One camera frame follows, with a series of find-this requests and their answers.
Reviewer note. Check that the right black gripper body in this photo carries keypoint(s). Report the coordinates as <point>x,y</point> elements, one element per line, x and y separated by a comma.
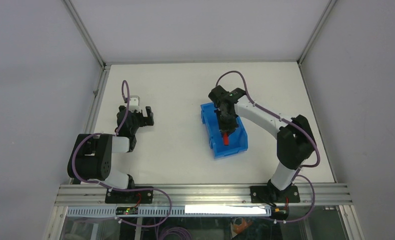
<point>226,122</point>

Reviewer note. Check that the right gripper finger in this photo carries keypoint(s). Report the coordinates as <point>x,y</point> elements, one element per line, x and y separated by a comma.
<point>231,131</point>
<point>223,134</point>

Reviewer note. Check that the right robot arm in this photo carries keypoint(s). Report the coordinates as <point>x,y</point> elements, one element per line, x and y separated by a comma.
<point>295,141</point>

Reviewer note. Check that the red handled screwdriver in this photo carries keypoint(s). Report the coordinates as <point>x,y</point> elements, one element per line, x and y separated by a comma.
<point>225,138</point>

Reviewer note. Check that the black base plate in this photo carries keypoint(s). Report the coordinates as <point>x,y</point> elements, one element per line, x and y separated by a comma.
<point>263,194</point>
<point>139,195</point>

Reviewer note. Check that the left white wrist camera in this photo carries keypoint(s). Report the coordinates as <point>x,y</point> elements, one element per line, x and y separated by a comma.
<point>134,104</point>

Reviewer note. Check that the blue plastic bin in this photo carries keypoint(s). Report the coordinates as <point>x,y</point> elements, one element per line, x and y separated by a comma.
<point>238,140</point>

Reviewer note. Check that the aluminium front rail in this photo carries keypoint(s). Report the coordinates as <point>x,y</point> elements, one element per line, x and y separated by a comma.
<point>321,194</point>

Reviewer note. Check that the white slotted cable duct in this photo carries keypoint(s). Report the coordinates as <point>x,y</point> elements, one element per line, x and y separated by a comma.
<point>174,211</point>

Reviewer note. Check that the orange object under table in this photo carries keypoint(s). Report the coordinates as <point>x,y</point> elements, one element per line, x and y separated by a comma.
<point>239,224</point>

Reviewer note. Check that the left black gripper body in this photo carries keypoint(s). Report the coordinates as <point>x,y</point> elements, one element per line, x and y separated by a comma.
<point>137,118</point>

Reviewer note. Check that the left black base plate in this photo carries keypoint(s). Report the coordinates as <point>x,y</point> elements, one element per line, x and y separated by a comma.
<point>139,195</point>

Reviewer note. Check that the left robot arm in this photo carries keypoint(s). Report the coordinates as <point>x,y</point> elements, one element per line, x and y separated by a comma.
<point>91,158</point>

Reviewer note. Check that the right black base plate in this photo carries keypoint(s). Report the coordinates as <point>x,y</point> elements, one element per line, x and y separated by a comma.
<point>263,194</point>

